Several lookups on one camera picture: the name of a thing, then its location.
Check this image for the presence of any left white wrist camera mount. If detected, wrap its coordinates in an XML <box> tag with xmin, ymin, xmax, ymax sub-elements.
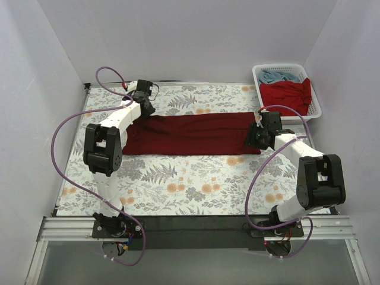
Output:
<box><xmin>122</xmin><ymin>81</ymin><xmax>138</xmax><ymax>93</ymax></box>

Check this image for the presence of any dark red t shirt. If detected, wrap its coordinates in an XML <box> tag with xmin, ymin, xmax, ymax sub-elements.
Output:
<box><xmin>122</xmin><ymin>112</ymin><xmax>261</xmax><ymax>156</ymax></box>

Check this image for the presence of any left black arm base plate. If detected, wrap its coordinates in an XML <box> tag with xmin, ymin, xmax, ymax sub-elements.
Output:
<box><xmin>91</xmin><ymin>219</ymin><xmax>144</xmax><ymax>239</ymax></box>

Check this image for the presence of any aluminium frame rail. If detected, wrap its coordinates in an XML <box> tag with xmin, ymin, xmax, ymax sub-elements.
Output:
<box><xmin>26</xmin><ymin>216</ymin><xmax>371</xmax><ymax>284</ymax></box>

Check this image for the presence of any bright red t shirt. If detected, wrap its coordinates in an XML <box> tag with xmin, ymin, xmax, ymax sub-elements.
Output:
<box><xmin>259</xmin><ymin>78</ymin><xmax>312</xmax><ymax>116</ymax></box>

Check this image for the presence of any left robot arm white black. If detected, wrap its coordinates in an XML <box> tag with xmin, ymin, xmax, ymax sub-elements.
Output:
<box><xmin>83</xmin><ymin>80</ymin><xmax>155</xmax><ymax>238</ymax></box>

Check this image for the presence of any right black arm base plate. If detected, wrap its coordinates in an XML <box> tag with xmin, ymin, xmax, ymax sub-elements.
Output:
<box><xmin>245</xmin><ymin>222</ymin><xmax>304</xmax><ymax>239</ymax></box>

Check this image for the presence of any light blue t shirt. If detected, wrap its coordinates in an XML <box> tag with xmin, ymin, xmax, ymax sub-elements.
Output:
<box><xmin>258</xmin><ymin>70</ymin><xmax>300</xmax><ymax>85</ymax></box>

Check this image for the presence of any white plastic laundry basket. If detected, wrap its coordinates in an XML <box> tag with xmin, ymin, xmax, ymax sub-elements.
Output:
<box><xmin>252</xmin><ymin>63</ymin><xmax>322</xmax><ymax>121</ymax></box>

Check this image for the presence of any floral patterned table mat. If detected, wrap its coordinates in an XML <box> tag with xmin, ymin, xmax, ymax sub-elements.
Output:
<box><xmin>56</xmin><ymin>84</ymin><xmax>297</xmax><ymax>216</ymax></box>

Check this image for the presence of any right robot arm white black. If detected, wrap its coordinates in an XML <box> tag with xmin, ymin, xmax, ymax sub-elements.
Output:
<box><xmin>245</xmin><ymin>108</ymin><xmax>346</xmax><ymax>236</ymax></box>

